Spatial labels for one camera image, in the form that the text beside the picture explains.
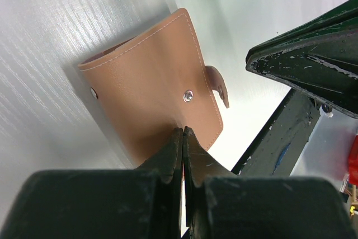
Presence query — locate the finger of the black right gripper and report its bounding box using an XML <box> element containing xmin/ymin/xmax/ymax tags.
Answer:
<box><xmin>246</xmin><ymin>0</ymin><xmax>357</xmax><ymax>118</ymax></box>

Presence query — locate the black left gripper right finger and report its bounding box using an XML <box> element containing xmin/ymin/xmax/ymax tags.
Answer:
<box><xmin>183</xmin><ymin>127</ymin><xmax>357</xmax><ymax>238</ymax></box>

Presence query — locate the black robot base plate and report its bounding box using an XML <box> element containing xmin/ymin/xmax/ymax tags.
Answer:
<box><xmin>231</xmin><ymin>89</ymin><xmax>321</xmax><ymax>177</ymax></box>

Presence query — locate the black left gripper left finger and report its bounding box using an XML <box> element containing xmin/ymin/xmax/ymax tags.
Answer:
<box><xmin>1</xmin><ymin>128</ymin><xmax>182</xmax><ymax>238</ymax></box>

